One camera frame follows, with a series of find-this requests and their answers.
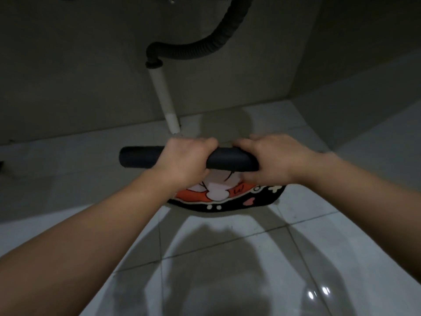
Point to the person's left hand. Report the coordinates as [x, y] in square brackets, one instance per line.
[179, 160]

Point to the person's left fingers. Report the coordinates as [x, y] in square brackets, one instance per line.
[205, 145]

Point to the person's right hand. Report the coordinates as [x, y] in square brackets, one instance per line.
[274, 157]

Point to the person's right thumb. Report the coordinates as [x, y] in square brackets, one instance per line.
[251, 177]

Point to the black cartoon print floor mat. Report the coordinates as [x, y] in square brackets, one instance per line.
[230, 180]

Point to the white drain pipe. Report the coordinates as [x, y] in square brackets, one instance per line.
[163, 97]

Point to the person's right forearm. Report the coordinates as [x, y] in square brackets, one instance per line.
[365, 190]

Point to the person's left forearm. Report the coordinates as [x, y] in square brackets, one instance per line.
[82, 241]

